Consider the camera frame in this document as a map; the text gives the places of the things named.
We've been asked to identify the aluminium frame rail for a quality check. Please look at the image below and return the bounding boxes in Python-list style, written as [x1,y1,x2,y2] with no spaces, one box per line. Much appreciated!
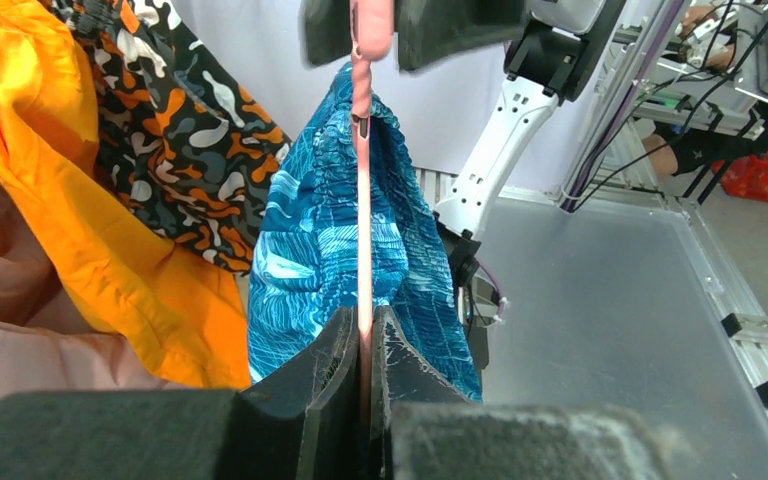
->
[455,1,768,417]

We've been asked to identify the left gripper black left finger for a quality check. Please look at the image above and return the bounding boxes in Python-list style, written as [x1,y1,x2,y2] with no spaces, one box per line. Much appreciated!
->
[0,307,360,479]

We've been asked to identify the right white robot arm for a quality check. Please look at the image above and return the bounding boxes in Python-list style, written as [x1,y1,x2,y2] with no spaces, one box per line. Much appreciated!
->
[301,1,624,288]

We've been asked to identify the blue patterned shorts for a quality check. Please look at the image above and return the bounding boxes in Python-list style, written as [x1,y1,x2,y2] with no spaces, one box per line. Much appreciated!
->
[248,66,482,401]

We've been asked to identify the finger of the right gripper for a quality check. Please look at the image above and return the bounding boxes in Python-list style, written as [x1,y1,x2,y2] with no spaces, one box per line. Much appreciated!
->
[301,0,352,67]

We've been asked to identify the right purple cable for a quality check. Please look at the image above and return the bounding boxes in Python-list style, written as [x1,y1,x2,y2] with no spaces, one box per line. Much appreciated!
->
[559,0,690,215]

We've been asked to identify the background equipment desk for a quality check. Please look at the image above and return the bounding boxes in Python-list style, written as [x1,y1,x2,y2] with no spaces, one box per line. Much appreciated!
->
[625,1,768,139]

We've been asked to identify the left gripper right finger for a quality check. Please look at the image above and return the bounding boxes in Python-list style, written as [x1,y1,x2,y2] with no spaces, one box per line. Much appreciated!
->
[371,307,674,479]

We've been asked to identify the orange shorts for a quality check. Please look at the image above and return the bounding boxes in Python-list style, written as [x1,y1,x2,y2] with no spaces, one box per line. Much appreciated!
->
[0,1,251,388]

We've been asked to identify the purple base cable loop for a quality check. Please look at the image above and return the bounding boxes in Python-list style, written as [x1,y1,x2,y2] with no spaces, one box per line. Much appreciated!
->
[473,258,511,326]

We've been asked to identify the pink shorts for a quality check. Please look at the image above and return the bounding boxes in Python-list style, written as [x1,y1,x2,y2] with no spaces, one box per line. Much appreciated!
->
[0,187,177,400]

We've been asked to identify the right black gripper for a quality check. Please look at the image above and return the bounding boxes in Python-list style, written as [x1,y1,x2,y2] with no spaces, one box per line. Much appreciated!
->
[395,0,626,103]

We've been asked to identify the camouflage patterned shorts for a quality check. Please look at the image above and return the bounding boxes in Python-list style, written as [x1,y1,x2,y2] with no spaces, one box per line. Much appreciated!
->
[49,1,291,274]

